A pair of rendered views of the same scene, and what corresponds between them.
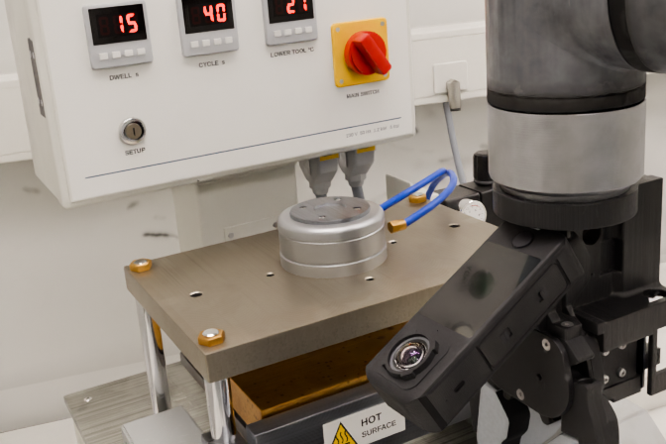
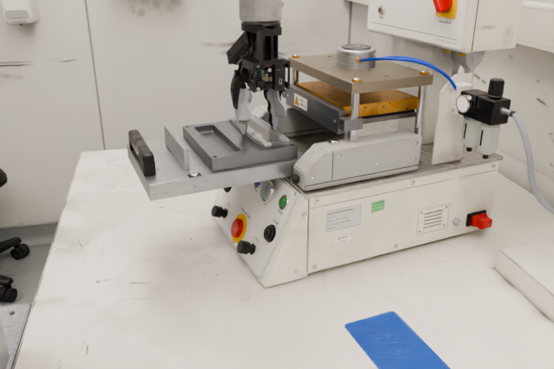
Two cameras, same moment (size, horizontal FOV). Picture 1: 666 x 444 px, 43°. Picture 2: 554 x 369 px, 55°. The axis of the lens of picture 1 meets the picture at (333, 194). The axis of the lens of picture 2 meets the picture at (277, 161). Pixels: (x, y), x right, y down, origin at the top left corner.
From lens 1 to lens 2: 1.20 m
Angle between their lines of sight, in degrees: 87
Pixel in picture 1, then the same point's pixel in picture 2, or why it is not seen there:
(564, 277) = (242, 42)
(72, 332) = (503, 129)
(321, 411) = (295, 89)
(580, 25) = not seen: outside the picture
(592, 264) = (255, 46)
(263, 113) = (412, 17)
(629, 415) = (323, 149)
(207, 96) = (400, 4)
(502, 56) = not seen: outside the picture
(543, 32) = not seen: outside the picture
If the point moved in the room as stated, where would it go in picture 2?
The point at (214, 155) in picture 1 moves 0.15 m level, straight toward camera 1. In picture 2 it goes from (397, 28) to (329, 29)
